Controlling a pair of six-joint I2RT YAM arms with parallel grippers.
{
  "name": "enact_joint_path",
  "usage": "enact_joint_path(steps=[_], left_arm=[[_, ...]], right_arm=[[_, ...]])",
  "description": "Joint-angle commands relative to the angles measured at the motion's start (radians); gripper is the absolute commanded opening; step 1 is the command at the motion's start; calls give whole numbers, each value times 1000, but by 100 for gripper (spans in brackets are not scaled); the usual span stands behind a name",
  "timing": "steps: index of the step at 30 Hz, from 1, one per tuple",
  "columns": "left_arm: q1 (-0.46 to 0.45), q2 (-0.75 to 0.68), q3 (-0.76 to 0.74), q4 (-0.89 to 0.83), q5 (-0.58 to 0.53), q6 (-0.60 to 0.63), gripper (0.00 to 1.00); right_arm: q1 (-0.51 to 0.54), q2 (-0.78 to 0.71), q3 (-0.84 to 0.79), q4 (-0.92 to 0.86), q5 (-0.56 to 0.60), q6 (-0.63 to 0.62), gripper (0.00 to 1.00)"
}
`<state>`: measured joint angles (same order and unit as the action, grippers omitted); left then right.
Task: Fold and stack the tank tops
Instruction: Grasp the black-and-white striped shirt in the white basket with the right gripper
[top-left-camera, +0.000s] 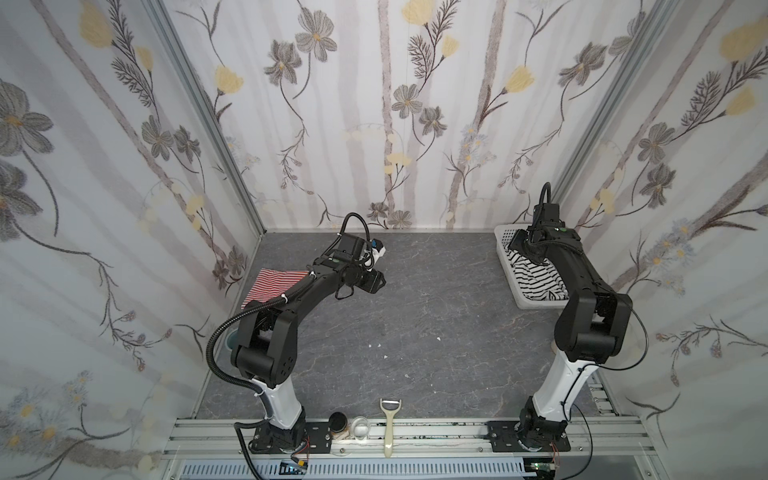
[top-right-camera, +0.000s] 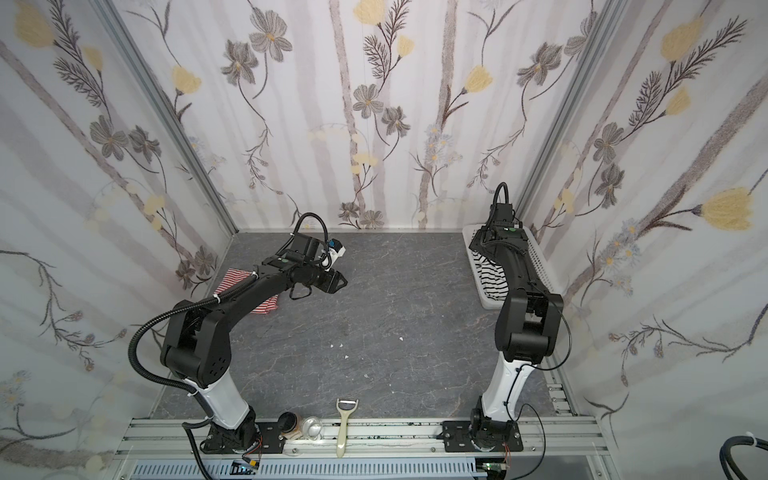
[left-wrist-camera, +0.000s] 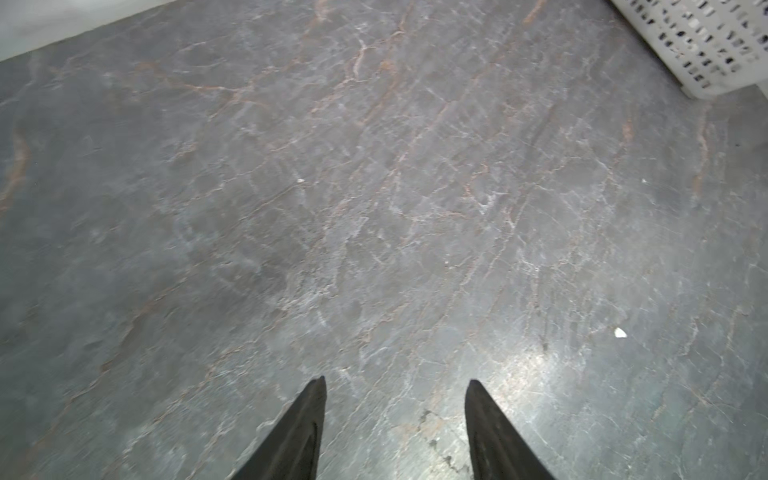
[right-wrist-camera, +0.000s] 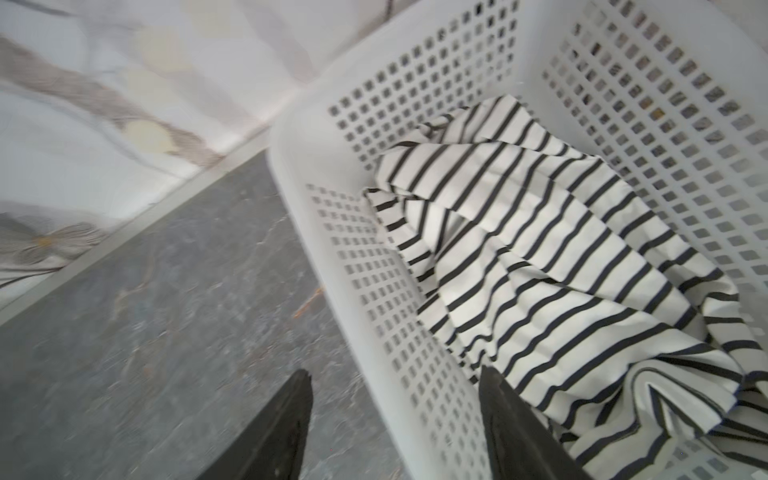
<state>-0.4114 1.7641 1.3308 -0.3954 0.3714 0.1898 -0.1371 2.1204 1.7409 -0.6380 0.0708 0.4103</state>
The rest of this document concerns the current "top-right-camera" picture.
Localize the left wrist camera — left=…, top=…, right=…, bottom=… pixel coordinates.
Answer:
left=281, top=232, right=348, bottom=268

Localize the black white striped tank top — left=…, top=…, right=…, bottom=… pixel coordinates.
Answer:
left=469, top=251, right=508, bottom=305

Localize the cream handled peeler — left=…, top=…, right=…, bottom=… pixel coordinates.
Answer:
left=336, top=398, right=359, bottom=458

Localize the black cable bundle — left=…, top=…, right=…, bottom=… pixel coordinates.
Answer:
left=718, top=433, right=768, bottom=480

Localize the white plastic laundry basket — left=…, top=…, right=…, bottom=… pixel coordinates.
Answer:
left=462, top=224, right=564, bottom=310

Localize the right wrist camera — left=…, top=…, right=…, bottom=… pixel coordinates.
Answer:
left=486, top=203, right=519, bottom=229

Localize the clear glass cup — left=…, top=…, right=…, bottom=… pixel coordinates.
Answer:
left=301, top=416, right=324, bottom=441

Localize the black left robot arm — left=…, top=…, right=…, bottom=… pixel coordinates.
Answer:
left=160, top=256, right=348, bottom=454

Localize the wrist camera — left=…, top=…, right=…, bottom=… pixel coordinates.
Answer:
left=281, top=232, right=348, bottom=268
left=486, top=203, right=519, bottom=229

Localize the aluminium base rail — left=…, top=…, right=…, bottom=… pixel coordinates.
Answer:
left=107, top=415, right=619, bottom=479

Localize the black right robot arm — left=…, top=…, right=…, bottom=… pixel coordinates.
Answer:
left=469, top=226, right=562, bottom=451

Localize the black corrugated cable conduit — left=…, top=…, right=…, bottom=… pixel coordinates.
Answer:
left=127, top=296, right=220, bottom=480

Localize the white slotted cable duct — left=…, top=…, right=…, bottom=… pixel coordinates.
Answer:
left=128, top=458, right=481, bottom=480

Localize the red white striped tank top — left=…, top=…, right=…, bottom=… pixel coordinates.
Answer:
left=213, top=268, right=278, bottom=315

